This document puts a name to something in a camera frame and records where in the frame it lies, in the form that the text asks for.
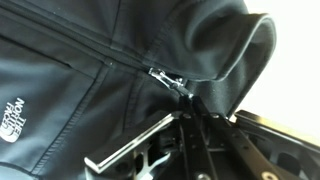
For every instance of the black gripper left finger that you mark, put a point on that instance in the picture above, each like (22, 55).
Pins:
(191, 133)

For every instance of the silver zipper pull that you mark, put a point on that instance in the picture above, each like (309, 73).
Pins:
(166, 80)

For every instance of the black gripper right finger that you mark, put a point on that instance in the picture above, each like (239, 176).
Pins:
(233, 146)

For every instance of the black zip-up vest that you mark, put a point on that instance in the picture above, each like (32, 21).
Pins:
(83, 66)

